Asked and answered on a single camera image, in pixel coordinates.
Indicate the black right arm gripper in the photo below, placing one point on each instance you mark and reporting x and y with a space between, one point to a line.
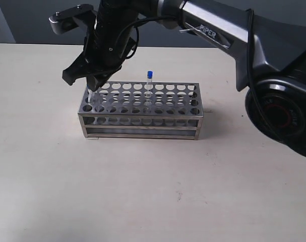
112 37

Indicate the blue capped tube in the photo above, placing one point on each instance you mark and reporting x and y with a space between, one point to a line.
89 99
148 93

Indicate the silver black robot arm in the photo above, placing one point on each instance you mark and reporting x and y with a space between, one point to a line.
270 57

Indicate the stainless steel test tube rack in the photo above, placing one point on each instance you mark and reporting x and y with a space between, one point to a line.
118 110

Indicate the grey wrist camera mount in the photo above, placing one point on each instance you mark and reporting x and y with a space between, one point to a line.
82 16

